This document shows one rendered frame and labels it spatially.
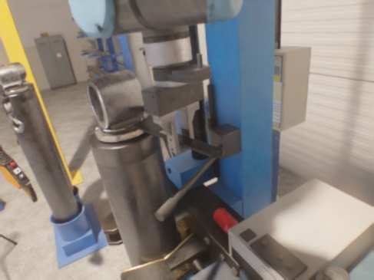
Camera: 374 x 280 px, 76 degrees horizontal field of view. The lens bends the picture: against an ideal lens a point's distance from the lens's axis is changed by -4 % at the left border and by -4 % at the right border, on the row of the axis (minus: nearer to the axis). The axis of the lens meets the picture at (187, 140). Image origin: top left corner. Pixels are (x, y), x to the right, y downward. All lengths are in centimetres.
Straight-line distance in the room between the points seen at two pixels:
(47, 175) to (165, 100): 176
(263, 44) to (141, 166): 55
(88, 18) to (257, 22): 60
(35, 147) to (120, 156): 141
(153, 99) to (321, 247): 57
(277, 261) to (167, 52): 55
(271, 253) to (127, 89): 58
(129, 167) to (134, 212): 17
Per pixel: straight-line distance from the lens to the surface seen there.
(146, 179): 76
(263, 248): 73
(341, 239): 81
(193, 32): 97
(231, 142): 88
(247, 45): 84
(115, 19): 36
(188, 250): 99
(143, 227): 87
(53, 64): 1083
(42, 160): 211
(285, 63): 127
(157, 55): 47
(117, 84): 70
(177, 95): 50
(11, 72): 200
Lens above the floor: 176
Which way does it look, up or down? 26 degrees down
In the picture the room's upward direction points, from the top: 8 degrees counter-clockwise
